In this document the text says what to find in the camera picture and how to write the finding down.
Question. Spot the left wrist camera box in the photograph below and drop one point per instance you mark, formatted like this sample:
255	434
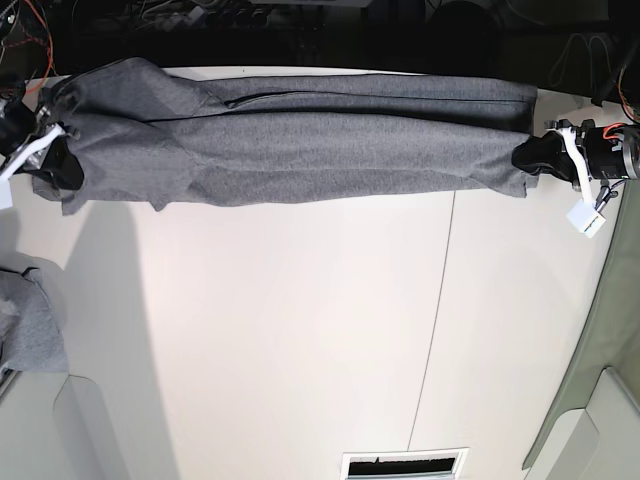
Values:
585	219

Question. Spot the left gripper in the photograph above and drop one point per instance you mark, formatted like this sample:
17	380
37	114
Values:
580	154

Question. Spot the grey folded cloth pile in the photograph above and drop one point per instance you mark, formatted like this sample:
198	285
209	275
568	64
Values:
31	340

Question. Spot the grey t-shirt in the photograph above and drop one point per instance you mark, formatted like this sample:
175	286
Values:
144	135

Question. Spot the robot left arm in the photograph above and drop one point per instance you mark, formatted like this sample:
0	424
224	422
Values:
614	83

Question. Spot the green chair at right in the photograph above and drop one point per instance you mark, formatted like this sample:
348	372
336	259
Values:
610	337

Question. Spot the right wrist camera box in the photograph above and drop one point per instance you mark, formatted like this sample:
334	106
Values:
6	200

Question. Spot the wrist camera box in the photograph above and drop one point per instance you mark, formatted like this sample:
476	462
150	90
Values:
6	200
585	219

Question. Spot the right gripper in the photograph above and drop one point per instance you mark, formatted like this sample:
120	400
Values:
38	148

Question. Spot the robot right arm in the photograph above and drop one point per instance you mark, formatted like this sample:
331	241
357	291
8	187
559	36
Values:
27	59

